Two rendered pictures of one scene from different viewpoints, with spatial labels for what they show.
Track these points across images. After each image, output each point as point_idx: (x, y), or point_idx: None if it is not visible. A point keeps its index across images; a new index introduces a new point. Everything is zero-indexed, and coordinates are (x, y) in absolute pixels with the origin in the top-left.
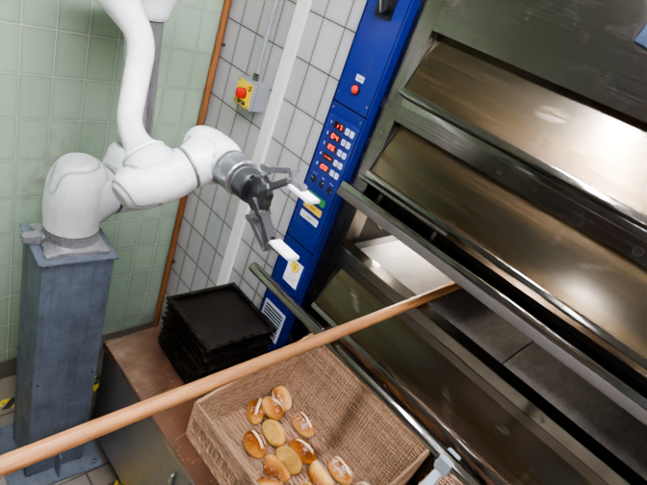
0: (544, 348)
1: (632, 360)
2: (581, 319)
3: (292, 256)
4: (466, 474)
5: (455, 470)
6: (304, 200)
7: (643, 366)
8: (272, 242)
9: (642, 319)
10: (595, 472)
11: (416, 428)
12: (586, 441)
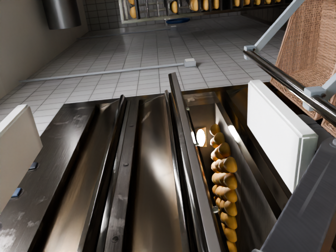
0: (205, 190)
1: (189, 201)
2: (182, 220)
3: (250, 104)
4: (296, 89)
5: (303, 89)
6: (17, 112)
7: (179, 185)
8: (288, 128)
9: (159, 212)
10: (273, 174)
11: (329, 109)
12: (266, 191)
